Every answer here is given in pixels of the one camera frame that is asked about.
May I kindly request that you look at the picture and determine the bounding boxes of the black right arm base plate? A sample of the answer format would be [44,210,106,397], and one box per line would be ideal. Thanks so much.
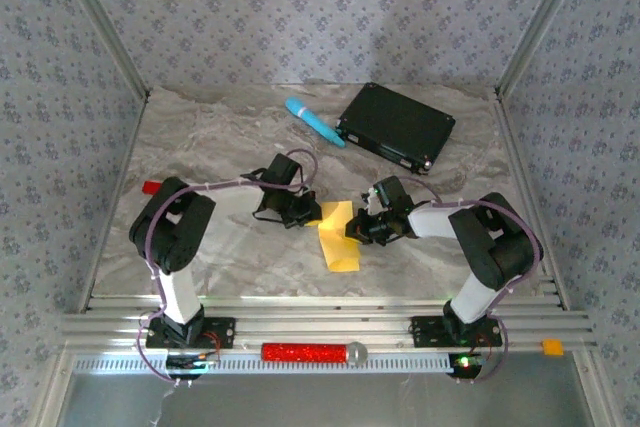
[409,315,504,348]

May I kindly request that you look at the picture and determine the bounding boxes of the white slotted cable duct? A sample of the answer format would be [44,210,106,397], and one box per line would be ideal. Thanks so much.
[72,351,464,376]

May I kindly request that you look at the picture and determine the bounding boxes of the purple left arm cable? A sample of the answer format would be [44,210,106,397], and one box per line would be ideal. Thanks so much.
[135,148,320,386]

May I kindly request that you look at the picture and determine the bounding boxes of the aluminium side rail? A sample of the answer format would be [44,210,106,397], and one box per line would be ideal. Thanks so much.
[494,91,571,311]
[74,94,151,313]

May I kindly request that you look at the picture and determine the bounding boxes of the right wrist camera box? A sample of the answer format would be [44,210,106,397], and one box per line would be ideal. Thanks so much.
[362,185,382,217]

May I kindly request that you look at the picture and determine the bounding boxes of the blue marker pen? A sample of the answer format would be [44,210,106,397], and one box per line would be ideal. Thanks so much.
[284,95,347,149]

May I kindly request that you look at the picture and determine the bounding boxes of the black receiver box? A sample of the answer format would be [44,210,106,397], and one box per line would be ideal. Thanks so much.
[335,81,457,177]

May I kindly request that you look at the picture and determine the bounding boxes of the aluminium frame post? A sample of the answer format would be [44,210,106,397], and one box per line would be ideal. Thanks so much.
[49,0,152,101]
[492,0,596,101]

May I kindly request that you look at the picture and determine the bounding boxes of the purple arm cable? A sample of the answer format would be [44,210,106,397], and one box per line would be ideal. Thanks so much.
[135,148,320,386]
[397,175,545,384]

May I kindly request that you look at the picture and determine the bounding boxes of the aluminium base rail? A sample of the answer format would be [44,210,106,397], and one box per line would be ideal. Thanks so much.
[58,295,599,354]

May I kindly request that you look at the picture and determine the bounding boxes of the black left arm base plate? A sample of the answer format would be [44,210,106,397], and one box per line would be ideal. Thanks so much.
[144,315,237,351]

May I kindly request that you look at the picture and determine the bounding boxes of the yellow square paper sheet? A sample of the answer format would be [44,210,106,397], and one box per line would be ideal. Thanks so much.
[305,200,362,274]

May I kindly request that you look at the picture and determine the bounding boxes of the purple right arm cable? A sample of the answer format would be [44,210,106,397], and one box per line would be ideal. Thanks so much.
[397,175,545,384]

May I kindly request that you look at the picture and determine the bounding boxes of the red glitter microphone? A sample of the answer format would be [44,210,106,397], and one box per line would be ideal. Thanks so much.
[260,340,370,367]

